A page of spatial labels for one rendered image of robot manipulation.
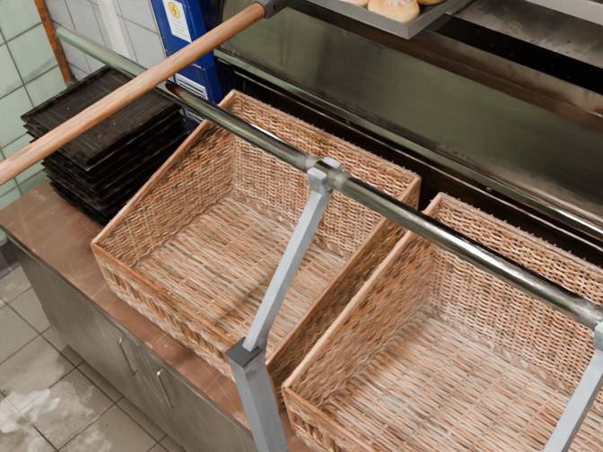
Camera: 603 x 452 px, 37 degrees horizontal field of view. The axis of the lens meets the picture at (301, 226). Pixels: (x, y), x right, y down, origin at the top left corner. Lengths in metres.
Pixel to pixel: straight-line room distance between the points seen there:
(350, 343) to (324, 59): 0.57
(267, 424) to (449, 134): 0.61
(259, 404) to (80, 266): 0.84
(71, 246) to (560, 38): 1.26
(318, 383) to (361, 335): 0.13
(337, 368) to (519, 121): 0.57
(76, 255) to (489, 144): 1.06
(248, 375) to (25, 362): 1.52
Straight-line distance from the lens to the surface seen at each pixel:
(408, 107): 1.72
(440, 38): 1.58
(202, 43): 1.60
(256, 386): 1.44
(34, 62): 2.92
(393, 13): 1.59
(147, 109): 2.16
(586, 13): 1.18
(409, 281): 1.78
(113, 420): 2.61
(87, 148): 2.10
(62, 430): 2.65
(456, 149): 1.67
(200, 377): 1.87
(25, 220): 2.38
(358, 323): 1.70
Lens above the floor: 2.03
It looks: 43 degrees down
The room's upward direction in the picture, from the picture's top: 11 degrees counter-clockwise
